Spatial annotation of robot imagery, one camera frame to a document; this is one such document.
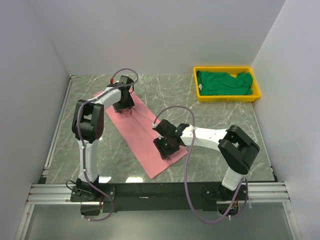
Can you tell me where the pink t shirt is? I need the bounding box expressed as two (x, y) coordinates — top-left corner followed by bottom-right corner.
(104, 93), (188, 179)

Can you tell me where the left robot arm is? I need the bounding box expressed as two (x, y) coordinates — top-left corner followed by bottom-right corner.
(71, 75), (135, 201)

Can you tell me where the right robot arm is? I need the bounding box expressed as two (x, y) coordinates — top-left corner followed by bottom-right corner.
(152, 119), (260, 200)

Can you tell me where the green t shirt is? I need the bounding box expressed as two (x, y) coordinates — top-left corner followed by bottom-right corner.
(196, 71), (253, 96)

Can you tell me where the yellow plastic bin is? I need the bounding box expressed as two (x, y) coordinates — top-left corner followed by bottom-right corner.
(193, 66), (262, 103)

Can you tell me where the black base beam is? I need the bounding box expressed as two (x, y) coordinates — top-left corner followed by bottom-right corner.
(70, 182), (247, 213)

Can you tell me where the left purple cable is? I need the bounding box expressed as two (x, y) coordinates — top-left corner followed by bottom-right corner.
(74, 68), (139, 222)

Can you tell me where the aluminium frame rail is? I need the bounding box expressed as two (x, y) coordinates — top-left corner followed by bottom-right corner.
(14, 74), (75, 240)

